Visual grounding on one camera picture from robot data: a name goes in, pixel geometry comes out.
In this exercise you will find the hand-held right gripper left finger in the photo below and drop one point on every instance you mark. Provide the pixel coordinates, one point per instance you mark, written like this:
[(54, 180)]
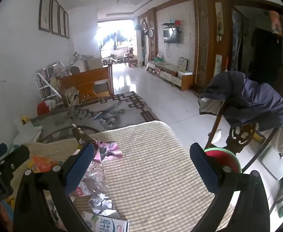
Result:
[(80, 166)]

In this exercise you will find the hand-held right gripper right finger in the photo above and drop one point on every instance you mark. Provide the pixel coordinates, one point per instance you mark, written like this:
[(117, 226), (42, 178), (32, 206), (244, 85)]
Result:
[(203, 169)]

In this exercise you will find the red basin with green rim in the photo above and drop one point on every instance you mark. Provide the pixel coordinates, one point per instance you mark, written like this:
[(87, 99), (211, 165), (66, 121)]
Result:
[(223, 159)]

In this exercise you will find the pink wrapper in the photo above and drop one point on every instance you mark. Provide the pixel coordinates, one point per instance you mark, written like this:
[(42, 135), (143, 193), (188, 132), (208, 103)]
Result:
[(110, 149)]

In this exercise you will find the white paper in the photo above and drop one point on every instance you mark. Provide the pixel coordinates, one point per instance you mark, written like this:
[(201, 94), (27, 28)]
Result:
[(103, 204)]

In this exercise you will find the clear plastic wrapper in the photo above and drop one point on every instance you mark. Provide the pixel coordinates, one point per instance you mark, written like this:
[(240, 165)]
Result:
[(94, 178)]

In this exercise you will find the white box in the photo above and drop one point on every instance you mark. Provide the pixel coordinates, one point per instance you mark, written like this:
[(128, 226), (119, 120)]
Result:
[(28, 133)]

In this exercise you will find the orange wrapper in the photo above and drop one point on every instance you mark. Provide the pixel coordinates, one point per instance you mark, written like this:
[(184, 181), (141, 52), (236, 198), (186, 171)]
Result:
[(43, 164)]

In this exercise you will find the brown drink carton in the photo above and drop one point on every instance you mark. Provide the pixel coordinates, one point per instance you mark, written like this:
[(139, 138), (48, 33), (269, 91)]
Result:
[(80, 135)]

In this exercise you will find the striped beige mat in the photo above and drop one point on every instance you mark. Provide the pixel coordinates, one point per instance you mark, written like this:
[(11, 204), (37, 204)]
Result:
[(156, 174)]

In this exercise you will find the carved wooden chair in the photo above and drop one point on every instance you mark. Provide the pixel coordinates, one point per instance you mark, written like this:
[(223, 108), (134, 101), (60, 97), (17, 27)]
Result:
[(240, 133)]

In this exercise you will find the red bag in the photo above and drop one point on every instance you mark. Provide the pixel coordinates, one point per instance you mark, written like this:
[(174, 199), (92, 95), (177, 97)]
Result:
[(43, 108)]

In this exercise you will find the white green milk carton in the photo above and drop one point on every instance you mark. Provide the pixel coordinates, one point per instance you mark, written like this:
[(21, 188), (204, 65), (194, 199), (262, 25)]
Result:
[(107, 223)]

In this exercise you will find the grey patterned rug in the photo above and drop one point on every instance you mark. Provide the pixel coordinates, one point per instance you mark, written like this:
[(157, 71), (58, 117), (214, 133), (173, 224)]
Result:
[(122, 111)]

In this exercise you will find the white metal rack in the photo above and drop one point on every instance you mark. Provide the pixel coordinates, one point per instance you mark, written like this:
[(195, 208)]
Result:
[(45, 84)]

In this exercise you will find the wooden bench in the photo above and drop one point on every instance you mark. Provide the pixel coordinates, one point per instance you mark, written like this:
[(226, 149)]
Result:
[(83, 82)]

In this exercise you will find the blue jacket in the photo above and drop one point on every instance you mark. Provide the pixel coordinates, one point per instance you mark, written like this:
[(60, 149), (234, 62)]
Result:
[(252, 94)]

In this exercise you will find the low television cabinet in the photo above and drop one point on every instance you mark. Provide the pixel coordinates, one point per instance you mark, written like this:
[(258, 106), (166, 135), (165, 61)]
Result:
[(170, 73)]

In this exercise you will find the small framed picture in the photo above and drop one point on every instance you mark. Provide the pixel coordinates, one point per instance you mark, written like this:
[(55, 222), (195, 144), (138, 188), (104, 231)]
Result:
[(183, 64)]

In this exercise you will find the panda plush toy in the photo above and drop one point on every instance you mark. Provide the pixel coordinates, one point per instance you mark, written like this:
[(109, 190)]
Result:
[(77, 56)]

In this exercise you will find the small wooden stool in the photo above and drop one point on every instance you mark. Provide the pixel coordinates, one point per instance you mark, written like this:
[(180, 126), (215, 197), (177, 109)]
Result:
[(131, 62)]

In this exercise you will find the green tissue box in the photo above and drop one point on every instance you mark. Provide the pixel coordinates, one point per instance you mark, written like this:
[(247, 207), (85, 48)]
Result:
[(158, 59)]

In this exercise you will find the hanging clothes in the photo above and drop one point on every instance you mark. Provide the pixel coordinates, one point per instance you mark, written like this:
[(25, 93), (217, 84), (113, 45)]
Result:
[(113, 37)]

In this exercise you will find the blue door curtain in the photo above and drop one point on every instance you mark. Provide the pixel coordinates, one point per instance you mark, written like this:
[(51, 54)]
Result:
[(236, 38)]

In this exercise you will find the red hanging decoration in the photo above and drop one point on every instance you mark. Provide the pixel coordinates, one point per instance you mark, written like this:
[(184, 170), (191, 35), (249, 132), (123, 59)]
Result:
[(276, 21)]

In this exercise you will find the small wall poster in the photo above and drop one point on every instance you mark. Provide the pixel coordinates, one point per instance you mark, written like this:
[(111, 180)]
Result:
[(218, 64)]

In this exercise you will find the wall television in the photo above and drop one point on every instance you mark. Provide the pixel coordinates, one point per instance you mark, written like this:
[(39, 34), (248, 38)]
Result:
[(171, 35)]

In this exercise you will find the dark framed wall picture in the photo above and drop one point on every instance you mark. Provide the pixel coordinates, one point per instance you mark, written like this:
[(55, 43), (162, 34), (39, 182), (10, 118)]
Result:
[(62, 21), (67, 25), (45, 8), (55, 15)]

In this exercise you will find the round wall clock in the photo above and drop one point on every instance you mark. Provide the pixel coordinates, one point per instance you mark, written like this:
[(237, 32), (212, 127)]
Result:
[(151, 32)]

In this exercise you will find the wall shelf with items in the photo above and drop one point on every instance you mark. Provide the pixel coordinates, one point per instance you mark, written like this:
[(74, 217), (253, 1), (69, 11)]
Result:
[(171, 23)]

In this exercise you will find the tall wall poster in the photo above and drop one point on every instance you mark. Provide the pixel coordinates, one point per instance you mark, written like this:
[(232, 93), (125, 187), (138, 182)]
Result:
[(219, 19)]

